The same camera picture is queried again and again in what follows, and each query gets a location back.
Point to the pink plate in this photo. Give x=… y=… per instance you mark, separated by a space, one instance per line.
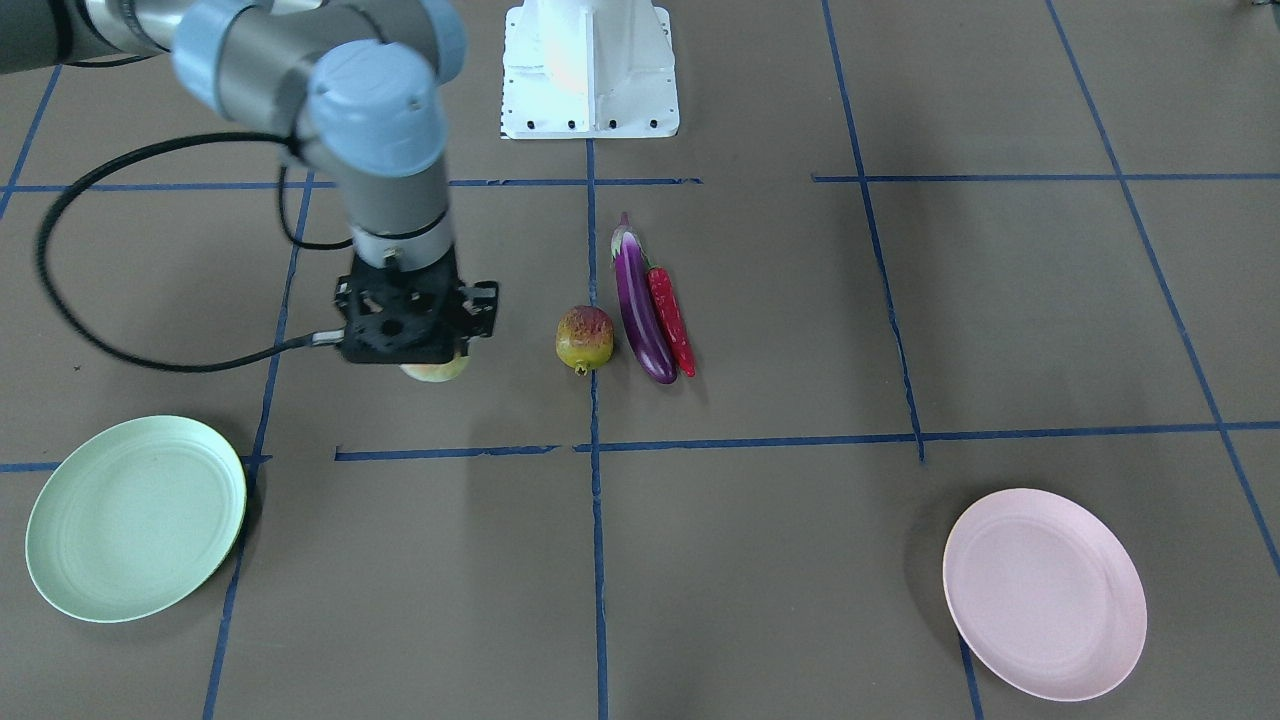
x=1045 y=595

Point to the pink green peach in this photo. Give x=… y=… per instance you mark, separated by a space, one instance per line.
x=437 y=373

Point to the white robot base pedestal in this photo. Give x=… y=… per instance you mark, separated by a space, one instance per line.
x=588 y=69

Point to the purple eggplant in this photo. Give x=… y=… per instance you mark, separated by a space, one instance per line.
x=639 y=317

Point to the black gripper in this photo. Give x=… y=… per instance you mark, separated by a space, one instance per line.
x=482 y=308

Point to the red chili pepper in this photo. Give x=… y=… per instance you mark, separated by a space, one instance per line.
x=662 y=291

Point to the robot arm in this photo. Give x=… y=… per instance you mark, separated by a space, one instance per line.
x=347 y=89

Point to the green plate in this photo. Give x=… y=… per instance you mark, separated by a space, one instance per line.
x=136 y=519

